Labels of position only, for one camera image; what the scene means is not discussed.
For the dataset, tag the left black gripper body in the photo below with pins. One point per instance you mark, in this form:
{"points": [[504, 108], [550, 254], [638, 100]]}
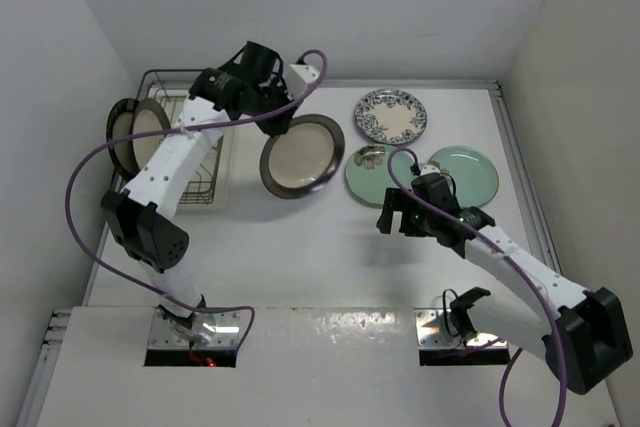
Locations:
{"points": [[273, 95]]}

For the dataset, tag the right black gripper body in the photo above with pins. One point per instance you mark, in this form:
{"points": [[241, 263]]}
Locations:
{"points": [[420, 221]]}

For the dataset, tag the teal flower plate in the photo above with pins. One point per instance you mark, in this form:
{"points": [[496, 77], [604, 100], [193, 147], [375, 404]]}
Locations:
{"points": [[475, 176], [367, 174]]}

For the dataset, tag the blue floral pattern plate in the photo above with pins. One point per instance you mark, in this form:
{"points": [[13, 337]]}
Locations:
{"points": [[391, 116]]}

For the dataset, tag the large grey rim plate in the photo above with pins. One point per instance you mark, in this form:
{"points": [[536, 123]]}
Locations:
{"points": [[304, 160]]}

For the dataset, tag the dark checkered rim plate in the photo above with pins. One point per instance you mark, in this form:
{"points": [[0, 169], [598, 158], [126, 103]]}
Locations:
{"points": [[118, 126]]}

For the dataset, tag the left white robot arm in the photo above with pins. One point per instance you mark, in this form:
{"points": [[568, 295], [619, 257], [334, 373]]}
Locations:
{"points": [[140, 215]]}

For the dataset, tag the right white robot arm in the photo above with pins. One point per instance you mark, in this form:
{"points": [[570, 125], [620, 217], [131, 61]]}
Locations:
{"points": [[580, 334]]}

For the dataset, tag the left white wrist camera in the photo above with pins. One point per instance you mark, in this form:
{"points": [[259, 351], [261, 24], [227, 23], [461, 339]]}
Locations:
{"points": [[298, 78]]}

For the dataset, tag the grey wire dish rack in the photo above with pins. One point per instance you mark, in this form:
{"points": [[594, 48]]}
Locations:
{"points": [[168, 88]]}

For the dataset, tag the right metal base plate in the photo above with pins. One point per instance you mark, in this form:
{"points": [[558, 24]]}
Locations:
{"points": [[432, 335]]}

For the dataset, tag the metal base plate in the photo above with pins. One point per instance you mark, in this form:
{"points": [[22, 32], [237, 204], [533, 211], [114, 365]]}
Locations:
{"points": [[218, 331], [432, 335]]}

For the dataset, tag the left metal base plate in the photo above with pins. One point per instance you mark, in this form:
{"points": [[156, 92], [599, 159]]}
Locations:
{"points": [[218, 331]]}

